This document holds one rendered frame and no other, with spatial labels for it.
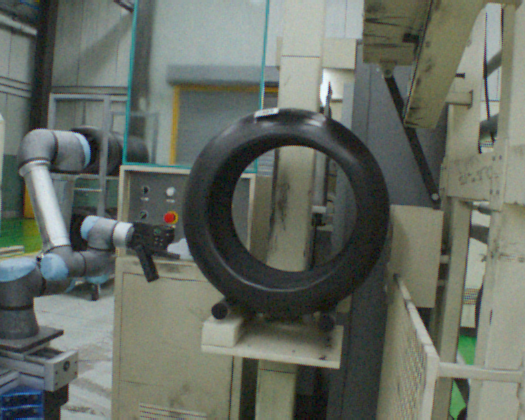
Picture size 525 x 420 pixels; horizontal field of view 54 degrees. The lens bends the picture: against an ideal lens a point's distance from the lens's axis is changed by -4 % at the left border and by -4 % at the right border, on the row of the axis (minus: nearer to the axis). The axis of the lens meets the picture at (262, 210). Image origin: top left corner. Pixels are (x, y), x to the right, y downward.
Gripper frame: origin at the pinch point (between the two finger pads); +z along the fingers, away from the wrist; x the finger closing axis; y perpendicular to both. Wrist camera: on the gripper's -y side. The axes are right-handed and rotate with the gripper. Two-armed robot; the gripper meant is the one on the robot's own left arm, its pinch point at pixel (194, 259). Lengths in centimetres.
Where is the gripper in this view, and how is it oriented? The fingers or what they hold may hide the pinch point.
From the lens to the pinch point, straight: 153.4
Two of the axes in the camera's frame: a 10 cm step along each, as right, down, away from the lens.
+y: 1.9, -9.8, -0.8
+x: 1.7, -0.5, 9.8
